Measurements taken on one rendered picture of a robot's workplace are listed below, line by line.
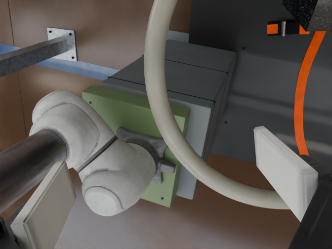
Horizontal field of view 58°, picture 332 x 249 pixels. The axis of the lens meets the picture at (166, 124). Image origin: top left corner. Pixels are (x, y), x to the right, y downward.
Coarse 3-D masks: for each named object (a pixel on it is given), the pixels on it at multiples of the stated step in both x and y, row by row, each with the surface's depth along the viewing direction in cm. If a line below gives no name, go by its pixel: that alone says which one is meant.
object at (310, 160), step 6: (300, 156) 17; (306, 156) 17; (306, 162) 16; (312, 162) 16; (318, 162) 16; (318, 168) 15; (324, 168) 15; (318, 174) 15; (324, 174) 15; (318, 180) 14
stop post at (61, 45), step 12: (48, 36) 195; (60, 36) 192; (72, 36) 190; (24, 48) 167; (36, 48) 168; (48, 48) 177; (60, 48) 188; (72, 48) 194; (0, 60) 146; (12, 60) 153; (24, 60) 160; (36, 60) 169; (72, 60) 198; (0, 72) 147; (12, 72) 154
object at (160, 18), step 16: (160, 0) 40; (176, 0) 40; (160, 16) 40; (160, 32) 41; (144, 48) 42; (160, 48) 42; (144, 64) 43; (160, 64) 42; (160, 80) 43; (160, 96) 43; (160, 112) 44; (160, 128) 45; (176, 128) 45; (176, 144) 46; (192, 160) 47; (208, 176) 48; (224, 176) 49; (224, 192) 49; (240, 192) 49; (256, 192) 50; (272, 192) 50; (288, 208) 50
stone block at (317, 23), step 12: (288, 0) 95; (300, 0) 90; (312, 0) 85; (324, 0) 83; (300, 12) 93; (312, 12) 88; (324, 12) 87; (300, 24) 96; (312, 24) 92; (324, 24) 91
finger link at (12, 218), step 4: (24, 204) 17; (16, 208) 17; (20, 208) 17; (16, 212) 16; (12, 216) 16; (16, 216) 16; (8, 220) 16; (12, 220) 16; (8, 224) 15; (8, 228) 15; (8, 232) 15; (12, 232) 14; (12, 236) 14; (16, 240) 14
